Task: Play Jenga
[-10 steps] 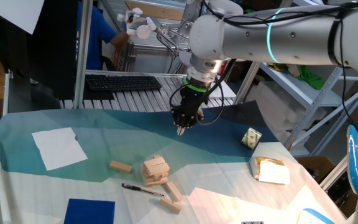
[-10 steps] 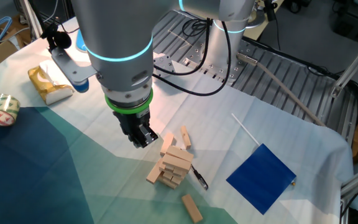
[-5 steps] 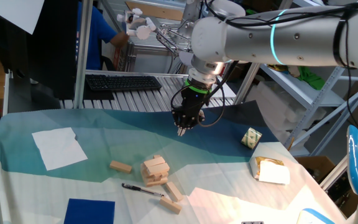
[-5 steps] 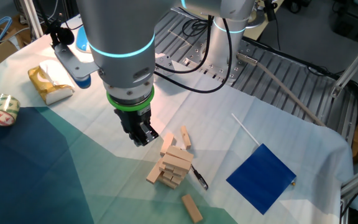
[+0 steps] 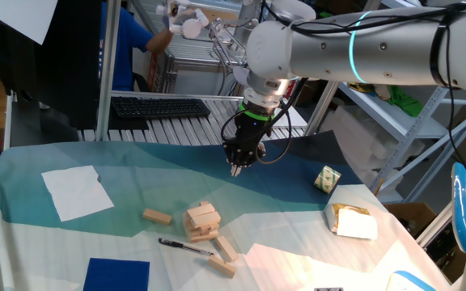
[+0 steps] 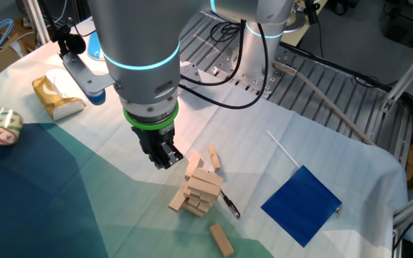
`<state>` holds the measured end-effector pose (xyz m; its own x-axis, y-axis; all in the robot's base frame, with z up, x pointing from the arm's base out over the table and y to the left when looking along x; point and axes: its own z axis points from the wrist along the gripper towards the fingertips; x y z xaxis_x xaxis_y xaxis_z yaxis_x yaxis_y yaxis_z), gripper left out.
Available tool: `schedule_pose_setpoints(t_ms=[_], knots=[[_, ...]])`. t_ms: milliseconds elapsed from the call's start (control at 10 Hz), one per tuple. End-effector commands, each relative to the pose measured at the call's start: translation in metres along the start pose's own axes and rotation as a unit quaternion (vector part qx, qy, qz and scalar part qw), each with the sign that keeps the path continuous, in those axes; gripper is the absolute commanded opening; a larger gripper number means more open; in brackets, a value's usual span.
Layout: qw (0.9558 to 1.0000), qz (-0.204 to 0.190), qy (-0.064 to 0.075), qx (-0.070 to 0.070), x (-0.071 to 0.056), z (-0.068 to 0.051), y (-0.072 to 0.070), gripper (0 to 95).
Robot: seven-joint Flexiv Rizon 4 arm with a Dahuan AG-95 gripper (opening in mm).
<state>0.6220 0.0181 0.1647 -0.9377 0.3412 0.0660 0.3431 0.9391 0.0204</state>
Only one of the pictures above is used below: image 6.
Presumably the black cable clamp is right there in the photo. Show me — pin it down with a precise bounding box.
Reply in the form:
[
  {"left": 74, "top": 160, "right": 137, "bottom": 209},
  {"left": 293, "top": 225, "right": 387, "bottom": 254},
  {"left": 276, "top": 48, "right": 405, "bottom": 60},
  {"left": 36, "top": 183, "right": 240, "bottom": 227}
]
[{"left": 50, "top": 24, "right": 87, "bottom": 57}]

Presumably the gold white tissue pack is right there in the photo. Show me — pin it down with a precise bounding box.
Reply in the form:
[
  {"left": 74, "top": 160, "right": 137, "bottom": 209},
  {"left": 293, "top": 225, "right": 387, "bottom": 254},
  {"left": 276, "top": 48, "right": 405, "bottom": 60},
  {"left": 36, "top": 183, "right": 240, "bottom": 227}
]
[{"left": 32, "top": 68, "right": 87, "bottom": 122}]

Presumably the blue square sheet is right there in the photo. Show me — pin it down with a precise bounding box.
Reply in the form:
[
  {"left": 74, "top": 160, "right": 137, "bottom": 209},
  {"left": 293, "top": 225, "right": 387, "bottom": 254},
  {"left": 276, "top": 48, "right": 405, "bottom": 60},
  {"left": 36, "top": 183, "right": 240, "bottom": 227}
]
[{"left": 260, "top": 164, "right": 343, "bottom": 248}]

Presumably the black pen silver clip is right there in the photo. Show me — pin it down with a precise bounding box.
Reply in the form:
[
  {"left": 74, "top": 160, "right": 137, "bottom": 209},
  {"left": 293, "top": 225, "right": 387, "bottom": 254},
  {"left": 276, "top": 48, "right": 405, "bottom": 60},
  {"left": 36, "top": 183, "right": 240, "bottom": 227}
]
[{"left": 219, "top": 188, "right": 242, "bottom": 220}]

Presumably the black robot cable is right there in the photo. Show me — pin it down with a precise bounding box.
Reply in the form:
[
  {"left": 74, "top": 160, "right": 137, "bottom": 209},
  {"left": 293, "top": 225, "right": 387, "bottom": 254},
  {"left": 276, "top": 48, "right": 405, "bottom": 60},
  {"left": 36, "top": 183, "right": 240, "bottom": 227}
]
[
  {"left": 179, "top": 19, "right": 247, "bottom": 87},
  {"left": 177, "top": 23, "right": 270, "bottom": 110}
]

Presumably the light blue round object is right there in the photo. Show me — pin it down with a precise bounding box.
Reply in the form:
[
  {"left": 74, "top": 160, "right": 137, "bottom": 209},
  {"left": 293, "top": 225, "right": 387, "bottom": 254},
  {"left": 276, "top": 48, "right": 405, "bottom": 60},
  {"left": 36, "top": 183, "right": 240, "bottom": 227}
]
[{"left": 86, "top": 30, "right": 107, "bottom": 62}]

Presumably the blue teal white tablecloth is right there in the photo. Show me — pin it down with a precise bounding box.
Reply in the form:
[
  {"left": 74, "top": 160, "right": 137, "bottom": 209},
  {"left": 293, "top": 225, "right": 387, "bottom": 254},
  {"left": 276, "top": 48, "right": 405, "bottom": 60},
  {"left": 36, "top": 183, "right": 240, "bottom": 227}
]
[{"left": 0, "top": 16, "right": 410, "bottom": 258}]

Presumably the beige hose metal connector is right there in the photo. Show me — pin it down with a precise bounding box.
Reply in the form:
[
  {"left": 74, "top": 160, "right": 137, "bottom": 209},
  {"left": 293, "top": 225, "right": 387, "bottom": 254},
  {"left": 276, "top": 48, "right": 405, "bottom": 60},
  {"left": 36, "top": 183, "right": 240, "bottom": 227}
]
[{"left": 272, "top": 59, "right": 376, "bottom": 147}]

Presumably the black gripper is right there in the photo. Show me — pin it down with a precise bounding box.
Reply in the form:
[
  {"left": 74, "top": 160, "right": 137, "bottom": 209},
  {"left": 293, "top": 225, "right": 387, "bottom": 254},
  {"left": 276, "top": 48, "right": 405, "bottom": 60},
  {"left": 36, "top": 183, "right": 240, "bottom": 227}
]
[{"left": 130, "top": 123, "right": 185, "bottom": 171}]

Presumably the beige desk board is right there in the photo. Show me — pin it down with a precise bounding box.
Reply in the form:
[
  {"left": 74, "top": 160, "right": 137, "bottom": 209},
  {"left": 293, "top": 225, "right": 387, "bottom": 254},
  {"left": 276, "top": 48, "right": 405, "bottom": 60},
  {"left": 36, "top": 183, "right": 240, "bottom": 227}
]
[{"left": 281, "top": 0, "right": 331, "bottom": 47}]

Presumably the grey ribbed metal platform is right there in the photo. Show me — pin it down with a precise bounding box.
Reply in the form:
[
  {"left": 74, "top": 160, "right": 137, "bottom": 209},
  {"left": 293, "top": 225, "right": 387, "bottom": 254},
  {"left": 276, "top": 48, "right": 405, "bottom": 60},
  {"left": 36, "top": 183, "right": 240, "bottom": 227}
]
[{"left": 177, "top": 10, "right": 413, "bottom": 169}]

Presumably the black camera cable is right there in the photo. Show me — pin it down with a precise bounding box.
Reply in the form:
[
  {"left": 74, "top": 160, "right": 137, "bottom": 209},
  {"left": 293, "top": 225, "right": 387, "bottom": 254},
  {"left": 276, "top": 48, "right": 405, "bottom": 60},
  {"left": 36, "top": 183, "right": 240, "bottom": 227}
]
[{"left": 37, "top": 0, "right": 67, "bottom": 40}]

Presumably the grey metal camera bracket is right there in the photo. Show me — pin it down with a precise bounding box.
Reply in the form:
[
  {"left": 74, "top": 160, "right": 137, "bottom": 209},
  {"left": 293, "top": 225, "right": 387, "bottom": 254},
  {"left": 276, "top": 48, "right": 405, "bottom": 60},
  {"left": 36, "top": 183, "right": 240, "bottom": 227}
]
[{"left": 62, "top": 52, "right": 116, "bottom": 96}]

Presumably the patterned packing tape roll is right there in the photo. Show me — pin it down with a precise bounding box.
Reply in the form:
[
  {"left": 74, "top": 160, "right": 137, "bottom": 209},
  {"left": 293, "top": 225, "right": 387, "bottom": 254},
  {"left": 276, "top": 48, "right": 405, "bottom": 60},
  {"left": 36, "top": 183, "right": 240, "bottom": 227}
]
[{"left": 0, "top": 107, "right": 24, "bottom": 146}]

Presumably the white calibration cube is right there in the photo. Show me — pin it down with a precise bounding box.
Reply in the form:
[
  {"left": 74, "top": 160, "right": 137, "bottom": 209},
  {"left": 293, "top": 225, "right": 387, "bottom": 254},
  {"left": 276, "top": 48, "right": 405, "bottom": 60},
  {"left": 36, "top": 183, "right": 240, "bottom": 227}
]
[{"left": 179, "top": 60, "right": 209, "bottom": 85}]

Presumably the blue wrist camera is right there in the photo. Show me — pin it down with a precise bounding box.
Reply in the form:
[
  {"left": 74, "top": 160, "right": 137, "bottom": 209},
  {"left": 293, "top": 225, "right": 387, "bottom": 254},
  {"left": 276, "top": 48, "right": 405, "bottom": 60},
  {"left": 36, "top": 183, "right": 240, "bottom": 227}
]
[{"left": 84, "top": 89, "right": 107, "bottom": 106}]

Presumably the thin white stick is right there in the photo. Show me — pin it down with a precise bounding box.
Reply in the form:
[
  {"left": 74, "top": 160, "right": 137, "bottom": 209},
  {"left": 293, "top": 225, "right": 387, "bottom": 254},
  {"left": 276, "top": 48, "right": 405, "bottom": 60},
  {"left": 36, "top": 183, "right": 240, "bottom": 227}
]
[{"left": 266, "top": 130, "right": 301, "bottom": 168}]

